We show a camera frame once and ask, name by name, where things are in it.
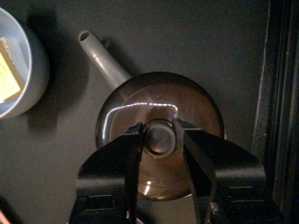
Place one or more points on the yellow sponge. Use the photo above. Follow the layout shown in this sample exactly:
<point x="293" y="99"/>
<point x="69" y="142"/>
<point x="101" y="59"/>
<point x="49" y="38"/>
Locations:
<point x="7" y="78"/>

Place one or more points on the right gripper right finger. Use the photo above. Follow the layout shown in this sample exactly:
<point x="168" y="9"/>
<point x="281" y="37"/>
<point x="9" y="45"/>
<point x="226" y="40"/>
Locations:
<point x="230" y="180"/>

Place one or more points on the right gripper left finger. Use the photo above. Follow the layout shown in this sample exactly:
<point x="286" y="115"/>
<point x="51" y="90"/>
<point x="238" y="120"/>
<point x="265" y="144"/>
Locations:
<point x="105" y="180"/>

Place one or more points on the dark glass pot lid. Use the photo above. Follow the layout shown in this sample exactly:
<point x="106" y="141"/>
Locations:
<point x="194" y="105"/>

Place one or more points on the blue bowl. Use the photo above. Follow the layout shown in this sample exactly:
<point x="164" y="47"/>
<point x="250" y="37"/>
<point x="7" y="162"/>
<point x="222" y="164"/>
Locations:
<point x="37" y="73"/>

